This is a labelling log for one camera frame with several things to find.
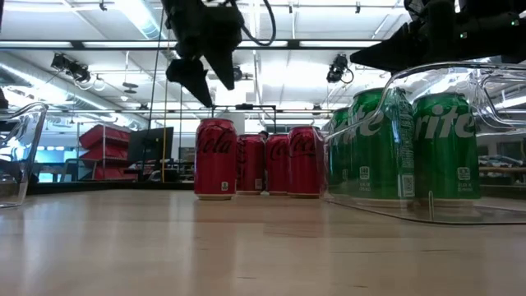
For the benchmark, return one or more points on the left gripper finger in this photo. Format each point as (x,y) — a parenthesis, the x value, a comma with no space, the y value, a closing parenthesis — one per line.
(226,61)
(191,76)

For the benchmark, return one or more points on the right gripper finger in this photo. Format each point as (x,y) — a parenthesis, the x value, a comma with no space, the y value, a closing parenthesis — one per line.
(390,53)

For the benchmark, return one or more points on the clear plastic bin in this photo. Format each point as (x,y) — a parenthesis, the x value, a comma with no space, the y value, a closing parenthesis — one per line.
(24,135)
(489,94)

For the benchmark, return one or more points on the red Coca-Cola can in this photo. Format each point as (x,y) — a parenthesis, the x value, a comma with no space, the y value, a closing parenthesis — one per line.
(250,164)
(304,168)
(215,164)
(277,168)

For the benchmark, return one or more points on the green Sprite can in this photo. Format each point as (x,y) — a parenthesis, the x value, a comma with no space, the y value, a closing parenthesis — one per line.
(339,164)
(378,164)
(446,164)

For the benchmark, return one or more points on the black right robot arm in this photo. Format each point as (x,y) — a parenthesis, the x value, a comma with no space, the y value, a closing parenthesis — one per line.
(505,41)

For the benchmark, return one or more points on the black monitor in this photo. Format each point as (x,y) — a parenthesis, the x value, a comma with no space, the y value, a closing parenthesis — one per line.
(150,144)

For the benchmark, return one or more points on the red storage bin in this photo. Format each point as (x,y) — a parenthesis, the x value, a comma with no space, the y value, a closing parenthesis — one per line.
(107,154)
(102,135)
(113,173)

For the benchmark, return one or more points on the grey metal shelf rack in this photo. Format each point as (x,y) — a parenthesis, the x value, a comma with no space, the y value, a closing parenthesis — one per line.
(77,144)

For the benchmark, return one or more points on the round black ceiling camera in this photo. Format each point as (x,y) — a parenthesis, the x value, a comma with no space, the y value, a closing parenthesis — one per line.
(239,74)

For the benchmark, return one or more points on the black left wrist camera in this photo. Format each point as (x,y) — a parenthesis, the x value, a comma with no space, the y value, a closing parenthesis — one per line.
(230,24)

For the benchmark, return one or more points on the silver ventilation duct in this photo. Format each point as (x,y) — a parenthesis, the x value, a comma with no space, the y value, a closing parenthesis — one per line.
(49,90)
(141,20)

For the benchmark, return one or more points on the black overhead camera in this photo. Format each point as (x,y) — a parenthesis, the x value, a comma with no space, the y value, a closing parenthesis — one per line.
(336,70)

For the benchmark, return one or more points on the thick overhead frame beam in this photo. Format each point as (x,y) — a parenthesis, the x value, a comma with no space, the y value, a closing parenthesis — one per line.
(292,44)

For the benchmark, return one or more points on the thin black frame beam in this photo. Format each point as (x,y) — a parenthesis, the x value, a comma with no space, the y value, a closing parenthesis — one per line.
(296,111)

